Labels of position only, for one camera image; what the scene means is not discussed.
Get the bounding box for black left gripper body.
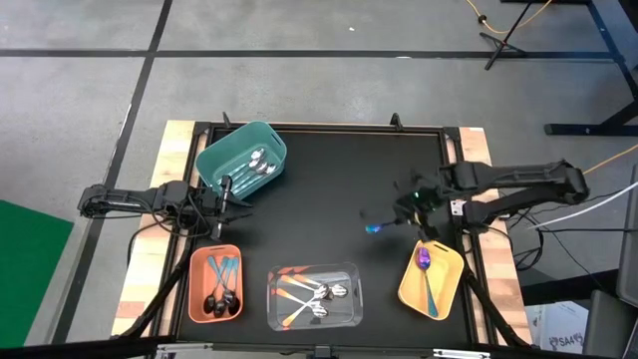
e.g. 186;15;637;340
197;174;234;241

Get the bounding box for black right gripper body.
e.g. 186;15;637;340
392;172;448;241

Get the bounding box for iridescent rainbow spoon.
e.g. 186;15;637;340
415;246;440;320
364;218;401;235

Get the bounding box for teal plastic bin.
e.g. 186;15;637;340
194;120;289;200

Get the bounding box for yellow plastic bin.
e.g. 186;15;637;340
397;238;466;322

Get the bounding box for orange plastic bin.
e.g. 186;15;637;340
187;242;244;324

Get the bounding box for clear plastic bin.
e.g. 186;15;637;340
266;261;364;332

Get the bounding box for black diagonal strut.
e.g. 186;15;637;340
113;226;193;341
461;271;532;349

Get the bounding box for black tripod stand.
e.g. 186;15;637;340
478;0;537;72

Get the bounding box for white cardboard box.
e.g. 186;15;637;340
523;300;590;356

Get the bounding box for green floor mat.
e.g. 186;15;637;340
0;199;75;349

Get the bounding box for long black crossbar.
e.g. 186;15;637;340
0;334;638;359

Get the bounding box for black chair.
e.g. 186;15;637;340
581;164;638;359

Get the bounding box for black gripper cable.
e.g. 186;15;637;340
142;191;215;239

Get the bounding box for white cable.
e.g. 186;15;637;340
520;179;638;233

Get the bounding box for black desk frame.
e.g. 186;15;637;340
542;0;638;137

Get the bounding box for black floor cable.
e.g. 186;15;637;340
512;188;638;273

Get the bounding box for yellow cable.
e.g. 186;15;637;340
464;0;553;36
582;143;638;176

